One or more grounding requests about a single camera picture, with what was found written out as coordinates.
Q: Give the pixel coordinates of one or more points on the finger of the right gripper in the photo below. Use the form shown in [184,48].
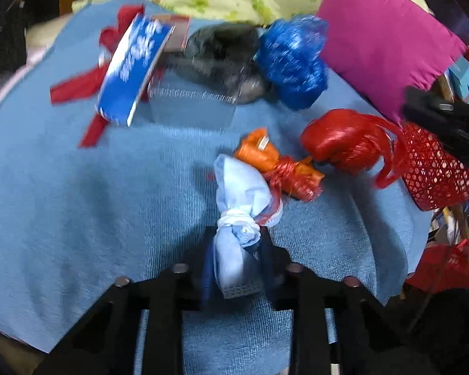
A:
[448,121]

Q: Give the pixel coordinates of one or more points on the light blue face mask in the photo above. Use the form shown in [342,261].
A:
[246,204]

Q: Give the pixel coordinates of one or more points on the blue white paper box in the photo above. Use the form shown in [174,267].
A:
[130,68]

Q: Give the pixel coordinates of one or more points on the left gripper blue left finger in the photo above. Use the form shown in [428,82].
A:
[207,282]

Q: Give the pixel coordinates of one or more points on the blue crumpled plastic bag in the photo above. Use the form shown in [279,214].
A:
[289,58]

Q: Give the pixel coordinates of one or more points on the red plastic mesh basket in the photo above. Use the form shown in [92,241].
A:
[434,179]

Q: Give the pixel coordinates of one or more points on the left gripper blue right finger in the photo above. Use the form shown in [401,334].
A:
[271,262]

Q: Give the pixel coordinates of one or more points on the red crumpled plastic bag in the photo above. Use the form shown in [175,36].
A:
[352,142]

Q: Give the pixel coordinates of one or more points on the orange snack wrapper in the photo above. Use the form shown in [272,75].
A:
[282,173]

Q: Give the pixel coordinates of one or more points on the black plastic food tray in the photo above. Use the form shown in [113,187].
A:
[221,59]

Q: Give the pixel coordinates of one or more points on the magenta square pillow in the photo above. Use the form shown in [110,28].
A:
[380,47]

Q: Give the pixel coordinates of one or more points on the white pink bed sheet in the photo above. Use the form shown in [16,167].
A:
[9,80]

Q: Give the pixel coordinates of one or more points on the red white small carton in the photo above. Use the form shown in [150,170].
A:
[178,38]

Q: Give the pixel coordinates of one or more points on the blue fleece blanket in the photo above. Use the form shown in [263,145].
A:
[72,219]

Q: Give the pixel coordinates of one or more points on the red ribbon bow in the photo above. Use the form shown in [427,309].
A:
[87,84]

